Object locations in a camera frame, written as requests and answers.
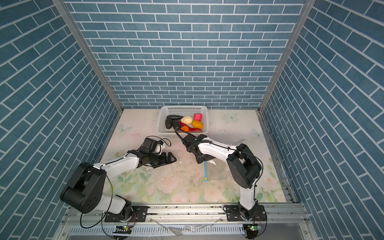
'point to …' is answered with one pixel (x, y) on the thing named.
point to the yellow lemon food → (197, 124)
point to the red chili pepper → (190, 128)
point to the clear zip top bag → (215, 170)
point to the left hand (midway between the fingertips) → (171, 161)
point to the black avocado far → (168, 122)
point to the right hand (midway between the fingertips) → (205, 156)
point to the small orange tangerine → (185, 128)
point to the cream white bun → (187, 120)
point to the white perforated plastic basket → (164, 111)
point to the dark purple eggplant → (174, 117)
